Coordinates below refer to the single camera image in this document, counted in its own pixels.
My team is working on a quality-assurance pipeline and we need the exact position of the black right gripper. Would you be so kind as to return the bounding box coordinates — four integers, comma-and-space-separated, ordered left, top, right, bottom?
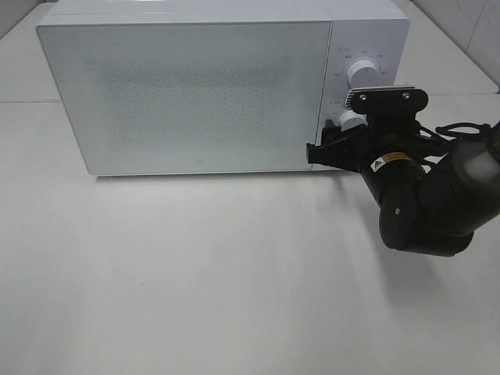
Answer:
306, 119, 430, 195

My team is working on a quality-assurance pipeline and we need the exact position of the white timer knob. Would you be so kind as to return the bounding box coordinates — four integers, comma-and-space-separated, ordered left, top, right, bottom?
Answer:
338, 110, 366, 130

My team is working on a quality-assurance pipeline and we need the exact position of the white microwave door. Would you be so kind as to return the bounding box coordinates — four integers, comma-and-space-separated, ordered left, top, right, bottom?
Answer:
37, 21, 330, 176

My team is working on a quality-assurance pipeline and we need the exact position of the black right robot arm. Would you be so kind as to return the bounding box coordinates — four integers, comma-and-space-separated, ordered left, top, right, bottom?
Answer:
320, 121, 499, 257

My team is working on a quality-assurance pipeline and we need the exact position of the upper white power knob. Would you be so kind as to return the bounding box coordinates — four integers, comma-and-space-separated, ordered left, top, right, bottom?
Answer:
347, 59, 380, 88

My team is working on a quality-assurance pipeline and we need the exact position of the white microwave oven body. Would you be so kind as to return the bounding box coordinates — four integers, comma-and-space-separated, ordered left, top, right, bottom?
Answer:
36, 1, 410, 144

